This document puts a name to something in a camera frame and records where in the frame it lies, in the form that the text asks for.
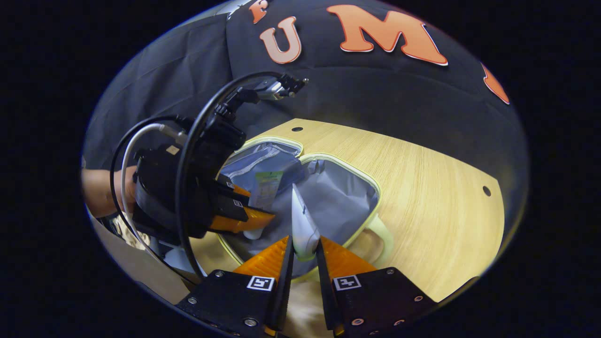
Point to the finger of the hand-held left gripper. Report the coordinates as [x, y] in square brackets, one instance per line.
[232, 187]
[244, 223]

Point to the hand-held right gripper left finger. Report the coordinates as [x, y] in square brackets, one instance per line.
[284, 291]

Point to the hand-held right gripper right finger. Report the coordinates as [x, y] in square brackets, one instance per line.
[326, 291]

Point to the green label skin care tube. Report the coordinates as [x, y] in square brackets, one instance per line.
[266, 188]

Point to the white skin care tube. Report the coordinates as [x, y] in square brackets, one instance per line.
[303, 230]

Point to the pale yellow suitcase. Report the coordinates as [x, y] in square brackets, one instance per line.
[338, 202]

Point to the black backdrop cloth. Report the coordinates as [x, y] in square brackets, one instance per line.
[375, 94]

